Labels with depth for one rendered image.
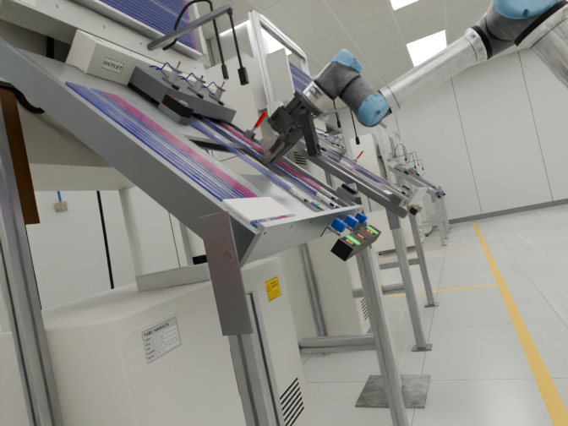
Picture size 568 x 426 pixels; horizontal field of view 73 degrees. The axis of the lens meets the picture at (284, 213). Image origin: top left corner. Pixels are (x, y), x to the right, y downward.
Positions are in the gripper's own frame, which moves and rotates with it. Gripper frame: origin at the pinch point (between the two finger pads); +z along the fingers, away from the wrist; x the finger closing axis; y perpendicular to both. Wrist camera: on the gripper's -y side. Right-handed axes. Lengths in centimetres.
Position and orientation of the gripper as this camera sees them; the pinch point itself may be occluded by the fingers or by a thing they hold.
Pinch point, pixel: (268, 162)
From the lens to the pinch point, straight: 109.5
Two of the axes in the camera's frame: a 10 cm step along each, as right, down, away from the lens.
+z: -6.6, 6.7, 3.5
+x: -4.1, 0.6, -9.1
